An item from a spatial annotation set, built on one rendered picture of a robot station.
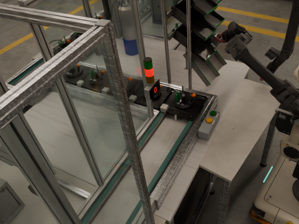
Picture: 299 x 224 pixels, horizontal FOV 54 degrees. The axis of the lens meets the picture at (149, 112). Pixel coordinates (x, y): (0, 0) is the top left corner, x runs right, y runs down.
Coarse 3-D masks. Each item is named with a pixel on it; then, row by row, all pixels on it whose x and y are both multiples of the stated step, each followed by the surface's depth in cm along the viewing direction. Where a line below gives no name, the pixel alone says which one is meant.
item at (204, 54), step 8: (176, 32) 193; (184, 32) 203; (192, 32) 201; (184, 40) 193; (192, 40) 200; (200, 40) 201; (192, 48) 193; (200, 48) 198; (208, 48) 200; (200, 56) 192; (208, 56) 196
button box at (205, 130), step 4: (208, 112) 191; (216, 112) 190; (208, 116) 188; (212, 116) 188; (216, 116) 187; (204, 120) 186; (212, 120) 185; (216, 120) 187; (204, 124) 183; (208, 124) 183; (212, 124) 182; (200, 128) 181; (204, 128) 181; (208, 128) 180; (212, 128) 183; (200, 132) 180; (204, 132) 179; (208, 132) 178; (200, 136) 183; (204, 136) 181; (208, 136) 180
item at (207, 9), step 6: (192, 0) 170; (198, 0) 177; (204, 0) 178; (210, 0) 177; (192, 6) 173; (198, 6) 174; (204, 6) 175; (210, 6) 177; (216, 6) 175; (204, 12) 170; (210, 12) 174
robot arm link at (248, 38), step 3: (240, 33) 144; (246, 33) 176; (240, 36) 143; (243, 36) 144; (246, 36) 171; (249, 36) 174; (243, 39) 143; (246, 39) 167; (249, 39) 172; (252, 39) 177; (246, 42) 164; (225, 48) 149; (228, 51) 148
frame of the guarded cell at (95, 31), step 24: (48, 24) 80; (72, 24) 75; (96, 24) 70; (72, 48) 64; (48, 72) 58; (120, 72) 81; (24, 96) 55; (120, 96) 85; (0, 120) 52; (144, 192) 121
